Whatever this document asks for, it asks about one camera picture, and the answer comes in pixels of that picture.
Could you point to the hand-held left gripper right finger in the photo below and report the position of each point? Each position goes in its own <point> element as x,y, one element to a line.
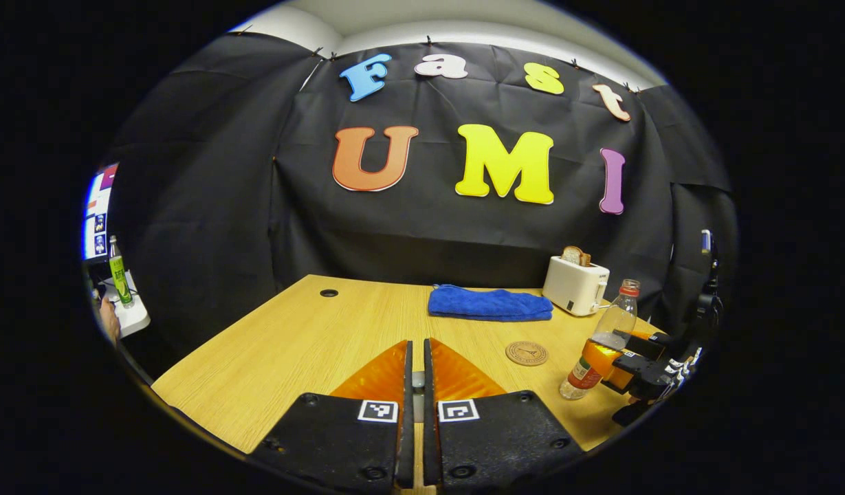
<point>430,440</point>

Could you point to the bread slice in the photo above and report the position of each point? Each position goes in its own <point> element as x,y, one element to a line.
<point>585,259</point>
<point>571,256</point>

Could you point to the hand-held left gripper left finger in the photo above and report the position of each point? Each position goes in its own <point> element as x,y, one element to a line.
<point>406,440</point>

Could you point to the clear plastic water bottle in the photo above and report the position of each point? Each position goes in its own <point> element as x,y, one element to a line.
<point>618,320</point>

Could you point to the round brown coaster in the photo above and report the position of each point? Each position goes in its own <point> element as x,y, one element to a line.
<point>526,353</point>

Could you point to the white toaster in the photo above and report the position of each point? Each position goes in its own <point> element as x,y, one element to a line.
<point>573,285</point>

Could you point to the computer monitor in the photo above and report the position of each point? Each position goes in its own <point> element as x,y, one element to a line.
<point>99,213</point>

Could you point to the white shelf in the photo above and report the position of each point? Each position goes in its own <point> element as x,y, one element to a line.
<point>135,317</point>

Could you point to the green drink bottle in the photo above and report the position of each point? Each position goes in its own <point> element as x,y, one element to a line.
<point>120,278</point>

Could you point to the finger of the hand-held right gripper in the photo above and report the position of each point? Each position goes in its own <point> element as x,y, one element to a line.
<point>652,340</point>
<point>639,377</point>

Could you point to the blue towel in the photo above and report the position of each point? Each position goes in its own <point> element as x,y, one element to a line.
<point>491,304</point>

